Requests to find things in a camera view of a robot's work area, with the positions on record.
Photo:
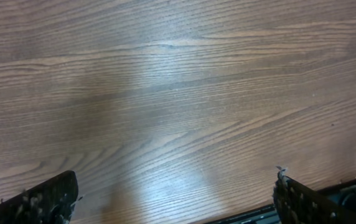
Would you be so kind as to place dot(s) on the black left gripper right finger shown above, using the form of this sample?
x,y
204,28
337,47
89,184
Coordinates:
x,y
296,203

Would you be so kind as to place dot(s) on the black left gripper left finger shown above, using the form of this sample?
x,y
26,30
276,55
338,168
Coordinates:
x,y
50,202

